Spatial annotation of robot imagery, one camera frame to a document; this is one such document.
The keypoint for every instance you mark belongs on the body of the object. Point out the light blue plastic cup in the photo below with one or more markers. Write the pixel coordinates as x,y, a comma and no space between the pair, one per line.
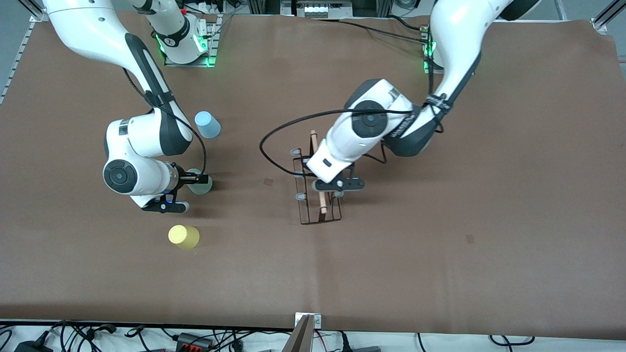
208,125

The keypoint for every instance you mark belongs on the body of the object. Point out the black terminal block orange levers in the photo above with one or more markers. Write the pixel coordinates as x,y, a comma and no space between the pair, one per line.
193,341

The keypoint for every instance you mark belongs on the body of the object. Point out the silver corner bracket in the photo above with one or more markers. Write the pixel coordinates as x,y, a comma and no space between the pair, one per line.
599,24
38,18

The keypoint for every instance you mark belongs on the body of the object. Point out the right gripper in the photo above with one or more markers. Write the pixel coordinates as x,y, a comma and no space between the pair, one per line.
183,176

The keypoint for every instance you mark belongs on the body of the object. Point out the white power strip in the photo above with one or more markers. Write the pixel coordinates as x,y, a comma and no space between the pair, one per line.
210,6

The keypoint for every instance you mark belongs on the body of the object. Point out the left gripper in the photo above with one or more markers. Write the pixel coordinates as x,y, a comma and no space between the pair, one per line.
306,166

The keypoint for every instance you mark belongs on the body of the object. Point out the grey connector box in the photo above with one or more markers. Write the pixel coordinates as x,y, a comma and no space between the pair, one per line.
318,10

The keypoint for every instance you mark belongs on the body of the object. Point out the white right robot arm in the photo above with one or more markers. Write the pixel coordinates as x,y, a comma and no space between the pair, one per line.
142,137

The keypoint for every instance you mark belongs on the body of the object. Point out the white mounting bracket plate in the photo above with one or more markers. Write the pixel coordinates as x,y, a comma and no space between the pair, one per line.
317,320

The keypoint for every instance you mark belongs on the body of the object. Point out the black power adapter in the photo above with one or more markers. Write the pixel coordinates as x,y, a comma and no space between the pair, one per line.
32,347

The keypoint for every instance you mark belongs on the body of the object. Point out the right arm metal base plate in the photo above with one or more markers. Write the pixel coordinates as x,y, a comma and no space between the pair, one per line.
211,44

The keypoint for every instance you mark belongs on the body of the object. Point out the perforated white metal rail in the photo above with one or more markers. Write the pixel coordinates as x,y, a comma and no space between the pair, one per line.
17,58

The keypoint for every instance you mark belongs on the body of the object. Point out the black plug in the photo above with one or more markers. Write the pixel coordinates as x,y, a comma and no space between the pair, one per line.
362,349

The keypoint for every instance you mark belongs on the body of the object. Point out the yellow plastic cup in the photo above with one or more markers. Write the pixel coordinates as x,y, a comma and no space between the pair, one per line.
183,236

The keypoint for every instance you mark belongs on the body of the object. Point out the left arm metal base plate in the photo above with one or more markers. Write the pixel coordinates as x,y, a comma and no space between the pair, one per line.
426,68

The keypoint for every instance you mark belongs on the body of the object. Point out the brown table mat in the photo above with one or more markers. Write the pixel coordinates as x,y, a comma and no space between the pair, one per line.
342,269

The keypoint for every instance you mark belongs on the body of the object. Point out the pale green plastic cup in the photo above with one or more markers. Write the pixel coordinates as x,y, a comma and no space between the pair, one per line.
201,189

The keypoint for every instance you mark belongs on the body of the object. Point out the metal camera post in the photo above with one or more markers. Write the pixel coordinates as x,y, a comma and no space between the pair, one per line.
301,340

